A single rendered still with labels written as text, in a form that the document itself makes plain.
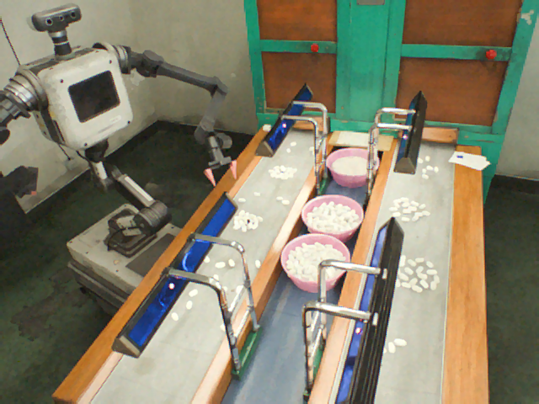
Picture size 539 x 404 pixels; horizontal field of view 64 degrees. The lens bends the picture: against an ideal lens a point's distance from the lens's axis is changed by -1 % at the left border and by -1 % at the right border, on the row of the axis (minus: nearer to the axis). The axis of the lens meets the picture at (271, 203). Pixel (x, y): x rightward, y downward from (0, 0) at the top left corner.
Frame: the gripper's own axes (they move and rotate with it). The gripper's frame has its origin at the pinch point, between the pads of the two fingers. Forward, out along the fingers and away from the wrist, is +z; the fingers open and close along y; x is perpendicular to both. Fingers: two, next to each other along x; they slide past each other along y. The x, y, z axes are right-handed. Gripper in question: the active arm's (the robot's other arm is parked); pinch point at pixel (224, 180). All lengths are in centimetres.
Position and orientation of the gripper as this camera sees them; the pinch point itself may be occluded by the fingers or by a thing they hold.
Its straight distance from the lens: 190.9
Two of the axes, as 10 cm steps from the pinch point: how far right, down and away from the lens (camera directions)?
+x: 2.7, -1.0, -9.6
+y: -9.1, 3.1, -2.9
